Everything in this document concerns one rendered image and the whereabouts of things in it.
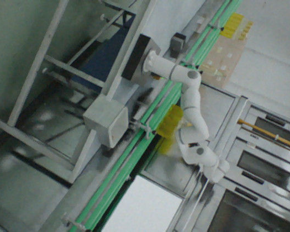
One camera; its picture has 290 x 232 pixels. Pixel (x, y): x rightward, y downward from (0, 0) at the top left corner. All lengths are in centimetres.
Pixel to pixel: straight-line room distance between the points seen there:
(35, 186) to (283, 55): 649
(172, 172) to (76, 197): 62
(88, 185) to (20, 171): 54
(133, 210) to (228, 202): 59
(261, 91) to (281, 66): 97
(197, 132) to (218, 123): 76
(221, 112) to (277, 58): 526
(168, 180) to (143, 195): 18
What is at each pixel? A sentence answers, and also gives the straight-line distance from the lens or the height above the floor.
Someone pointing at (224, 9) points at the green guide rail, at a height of 92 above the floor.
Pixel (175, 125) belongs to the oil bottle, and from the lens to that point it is 190.
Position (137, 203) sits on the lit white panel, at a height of 108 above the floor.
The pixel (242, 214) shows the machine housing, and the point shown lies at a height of 166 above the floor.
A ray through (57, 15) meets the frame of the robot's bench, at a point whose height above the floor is 19.
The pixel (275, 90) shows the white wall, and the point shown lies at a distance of 674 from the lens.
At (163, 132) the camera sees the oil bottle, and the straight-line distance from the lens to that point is 188.
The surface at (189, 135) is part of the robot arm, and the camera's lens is 147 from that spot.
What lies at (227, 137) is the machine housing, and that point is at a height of 138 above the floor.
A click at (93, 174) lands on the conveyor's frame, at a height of 82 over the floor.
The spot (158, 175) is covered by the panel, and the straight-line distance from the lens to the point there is 190.
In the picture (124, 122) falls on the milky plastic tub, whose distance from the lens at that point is 173.
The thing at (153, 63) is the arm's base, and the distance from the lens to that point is 162.
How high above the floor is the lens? 136
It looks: 15 degrees down
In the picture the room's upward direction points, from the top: 116 degrees clockwise
